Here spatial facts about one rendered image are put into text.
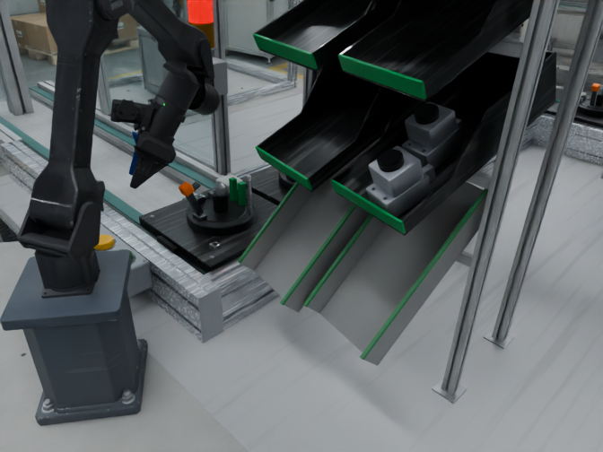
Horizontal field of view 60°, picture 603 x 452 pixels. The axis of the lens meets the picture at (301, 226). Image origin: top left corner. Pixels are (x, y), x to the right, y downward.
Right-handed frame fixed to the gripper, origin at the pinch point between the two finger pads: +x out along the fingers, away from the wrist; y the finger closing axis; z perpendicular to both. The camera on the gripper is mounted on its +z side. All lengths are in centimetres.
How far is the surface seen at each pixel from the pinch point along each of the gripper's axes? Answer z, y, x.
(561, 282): -83, 19, -19
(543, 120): -112, -43, -61
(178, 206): -12.5, -12.8, 7.6
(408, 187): -22, 42, -20
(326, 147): -18.3, 24.6, -18.8
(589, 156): -123, -29, -57
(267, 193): -29.0, -13.6, -3.4
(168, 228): -10.8, -4.7, 10.3
